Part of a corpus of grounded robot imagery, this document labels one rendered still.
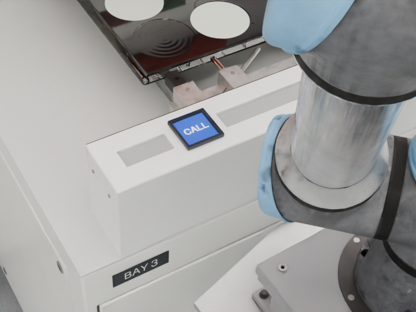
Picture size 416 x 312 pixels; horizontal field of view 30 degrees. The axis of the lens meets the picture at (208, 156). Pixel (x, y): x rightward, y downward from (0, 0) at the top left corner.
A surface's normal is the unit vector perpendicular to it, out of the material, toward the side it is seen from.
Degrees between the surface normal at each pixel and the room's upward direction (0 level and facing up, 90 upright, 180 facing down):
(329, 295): 0
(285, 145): 53
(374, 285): 73
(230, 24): 0
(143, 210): 90
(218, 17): 0
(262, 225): 90
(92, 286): 90
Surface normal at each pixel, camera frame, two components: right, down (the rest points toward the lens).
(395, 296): -0.58, 0.33
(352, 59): -0.26, 0.94
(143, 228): 0.51, 0.65
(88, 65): 0.05, -0.68
